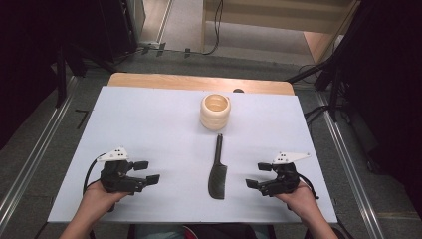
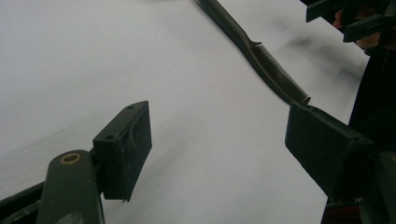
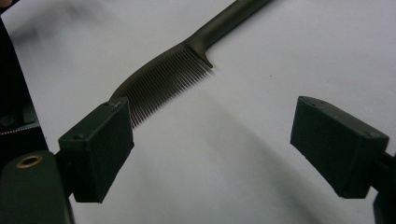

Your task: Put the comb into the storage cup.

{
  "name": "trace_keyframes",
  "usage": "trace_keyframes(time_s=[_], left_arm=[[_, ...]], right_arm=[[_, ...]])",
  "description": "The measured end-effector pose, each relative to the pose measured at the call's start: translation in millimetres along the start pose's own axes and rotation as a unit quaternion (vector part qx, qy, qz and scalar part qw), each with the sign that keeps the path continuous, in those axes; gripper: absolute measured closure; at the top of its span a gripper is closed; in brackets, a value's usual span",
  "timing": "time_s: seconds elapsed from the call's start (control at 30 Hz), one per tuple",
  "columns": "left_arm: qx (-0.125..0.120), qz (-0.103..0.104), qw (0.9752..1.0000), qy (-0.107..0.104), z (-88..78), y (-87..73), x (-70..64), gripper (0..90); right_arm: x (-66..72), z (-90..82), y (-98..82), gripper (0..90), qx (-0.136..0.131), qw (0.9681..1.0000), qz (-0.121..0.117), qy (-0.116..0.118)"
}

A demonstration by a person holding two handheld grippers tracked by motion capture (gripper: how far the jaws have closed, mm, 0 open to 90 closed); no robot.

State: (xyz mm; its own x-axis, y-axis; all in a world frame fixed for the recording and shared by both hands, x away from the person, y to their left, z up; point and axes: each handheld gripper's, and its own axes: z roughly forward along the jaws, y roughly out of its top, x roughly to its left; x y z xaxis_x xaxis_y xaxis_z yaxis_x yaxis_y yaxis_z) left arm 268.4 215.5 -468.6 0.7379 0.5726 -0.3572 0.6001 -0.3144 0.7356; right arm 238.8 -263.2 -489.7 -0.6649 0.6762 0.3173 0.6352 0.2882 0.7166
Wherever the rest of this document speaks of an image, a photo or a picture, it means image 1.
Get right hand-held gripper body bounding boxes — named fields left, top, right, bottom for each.
left=260, top=151, right=313, bottom=197

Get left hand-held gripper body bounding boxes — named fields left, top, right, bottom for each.
left=97, top=146, right=147, bottom=195

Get person's right hand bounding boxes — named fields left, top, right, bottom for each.
left=273, top=180, right=320, bottom=221

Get person's left hand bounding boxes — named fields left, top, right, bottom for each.
left=80, top=179, right=130, bottom=217

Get white board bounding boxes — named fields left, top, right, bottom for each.
left=47, top=86, right=338, bottom=224

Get person's clothing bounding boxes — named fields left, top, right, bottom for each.
left=132, top=223, right=277, bottom=239

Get cream ribbed cup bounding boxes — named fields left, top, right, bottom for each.
left=199, top=93, right=232, bottom=131

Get wooden table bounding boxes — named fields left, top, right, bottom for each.
left=107, top=73, right=296, bottom=97

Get black metal stand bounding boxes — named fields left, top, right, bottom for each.
left=54, top=43, right=117, bottom=109
left=287, top=49, right=346, bottom=122

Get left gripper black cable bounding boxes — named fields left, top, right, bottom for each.
left=82, top=152, right=107, bottom=197

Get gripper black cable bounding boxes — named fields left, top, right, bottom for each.
left=82, top=152, right=107, bottom=197
left=297, top=172, right=321, bottom=202

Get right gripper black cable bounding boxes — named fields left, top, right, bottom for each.
left=297, top=172, right=321, bottom=202

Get metal floor rail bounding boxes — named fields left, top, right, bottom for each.
left=315, top=93, right=386, bottom=239
left=0, top=76, right=81, bottom=231

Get black floor cables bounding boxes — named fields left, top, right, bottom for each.
left=303, top=104, right=333, bottom=127

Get hanging black cable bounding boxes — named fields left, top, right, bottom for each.
left=202, top=0, right=224, bottom=57

